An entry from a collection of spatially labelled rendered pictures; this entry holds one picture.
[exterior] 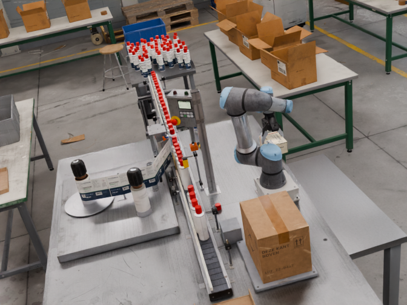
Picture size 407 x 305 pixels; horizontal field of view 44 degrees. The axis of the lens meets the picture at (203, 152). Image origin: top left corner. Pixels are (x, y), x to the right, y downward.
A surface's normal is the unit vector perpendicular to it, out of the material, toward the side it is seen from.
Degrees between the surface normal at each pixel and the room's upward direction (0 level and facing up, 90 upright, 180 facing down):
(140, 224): 0
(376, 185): 0
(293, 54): 99
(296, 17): 90
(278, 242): 90
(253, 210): 0
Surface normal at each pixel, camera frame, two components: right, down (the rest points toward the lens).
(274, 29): 0.20, 0.21
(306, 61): 0.34, 0.45
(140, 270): -0.16, -0.85
